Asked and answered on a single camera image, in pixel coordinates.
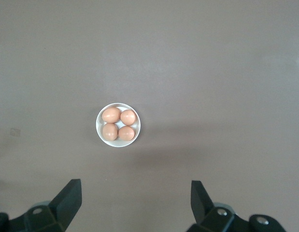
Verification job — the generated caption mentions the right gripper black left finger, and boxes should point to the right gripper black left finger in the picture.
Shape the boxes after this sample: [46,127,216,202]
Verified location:
[0,178,83,232]

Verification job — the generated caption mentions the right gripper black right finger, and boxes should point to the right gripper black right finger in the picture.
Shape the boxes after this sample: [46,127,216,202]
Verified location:
[186,180,288,232]

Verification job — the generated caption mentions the brown egg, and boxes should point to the brown egg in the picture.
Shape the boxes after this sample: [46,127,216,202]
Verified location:
[118,125,135,141]
[120,109,137,126]
[101,107,121,123]
[102,123,118,141]

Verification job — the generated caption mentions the white round bowl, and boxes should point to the white round bowl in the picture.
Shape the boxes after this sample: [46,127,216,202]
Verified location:
[95,102,142,148]

